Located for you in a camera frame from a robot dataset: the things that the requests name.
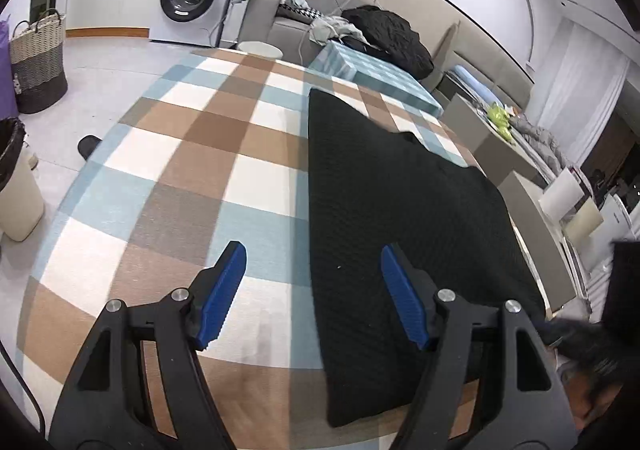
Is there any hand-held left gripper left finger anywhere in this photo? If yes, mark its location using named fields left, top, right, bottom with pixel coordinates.
left=47, top=240, right=248, bottom=450

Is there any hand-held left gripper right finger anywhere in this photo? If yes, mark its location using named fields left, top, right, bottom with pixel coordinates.
left=380, top=243, right=581, bottom=450

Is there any black knit garment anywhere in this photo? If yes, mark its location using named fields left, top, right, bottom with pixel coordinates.
left=307, top=88, right=548, bottom=428

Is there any person's right forearm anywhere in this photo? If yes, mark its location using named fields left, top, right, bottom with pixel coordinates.
left=537, top=317, right=640, bottom=431

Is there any beige box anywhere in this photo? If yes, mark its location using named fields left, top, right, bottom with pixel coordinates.
left=565, top=203, right=604, bottom=243

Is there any grey cabinet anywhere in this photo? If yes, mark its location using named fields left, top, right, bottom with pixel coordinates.
left=497, top=170, right=578, bottom=311

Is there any white box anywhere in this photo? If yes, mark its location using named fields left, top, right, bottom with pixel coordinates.
left=539, top=167, right=583, bottom=218

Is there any plaid table cover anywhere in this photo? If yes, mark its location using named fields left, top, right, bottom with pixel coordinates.
left=17, top=48, right=501, bottom=450

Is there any grey blanket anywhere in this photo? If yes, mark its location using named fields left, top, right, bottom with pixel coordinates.
left=510, top=113, right=576, bottom=176

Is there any light bedside cabinet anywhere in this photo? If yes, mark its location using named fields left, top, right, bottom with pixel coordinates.
left=442, top=94, right=548, bottom=186

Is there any black slipper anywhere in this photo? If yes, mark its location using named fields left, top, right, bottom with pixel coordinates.
left=77, top=135, right=102, bottom=161

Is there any yellow-green item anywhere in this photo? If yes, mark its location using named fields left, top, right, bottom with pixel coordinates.
left=485, top=102, right=513, bottom=133

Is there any white curtain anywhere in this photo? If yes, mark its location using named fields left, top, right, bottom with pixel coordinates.
left=537, top=20, right=628, bottom=166

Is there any beige trash bin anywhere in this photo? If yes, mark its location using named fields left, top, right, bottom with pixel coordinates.
left=0, top=117, right=46, bottom=242

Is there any teal plaid cloth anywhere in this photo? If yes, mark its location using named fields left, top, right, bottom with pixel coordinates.
left=307, top=40, right=443, bottom=118

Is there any white round stool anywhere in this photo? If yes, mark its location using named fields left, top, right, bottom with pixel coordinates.
left=236, top=41, right=283, bottom=62

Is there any black quilted jacket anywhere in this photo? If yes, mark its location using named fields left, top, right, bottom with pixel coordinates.
left=342, top=5, right=435, bottom=80

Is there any grey sofa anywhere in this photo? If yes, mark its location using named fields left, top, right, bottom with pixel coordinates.
left=240, top=0, right=361, bottom=64

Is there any pale grey garment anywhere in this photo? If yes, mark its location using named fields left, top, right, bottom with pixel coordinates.
left=310, top=15, right=366, bottom=44

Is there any black white striped cloth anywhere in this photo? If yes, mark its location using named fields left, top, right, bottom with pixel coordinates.
left=277, top=3, right=313, bottom=24

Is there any woven laundry basket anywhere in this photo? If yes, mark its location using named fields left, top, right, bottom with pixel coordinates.
left=10, top=9, right=68, bottom=114

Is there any purple bin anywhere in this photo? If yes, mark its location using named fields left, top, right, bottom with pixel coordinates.
left=0, top=18, right=18, bottom=118

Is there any black cable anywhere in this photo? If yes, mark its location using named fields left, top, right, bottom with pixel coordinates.
left=0, top=345, right=48, bottom=438

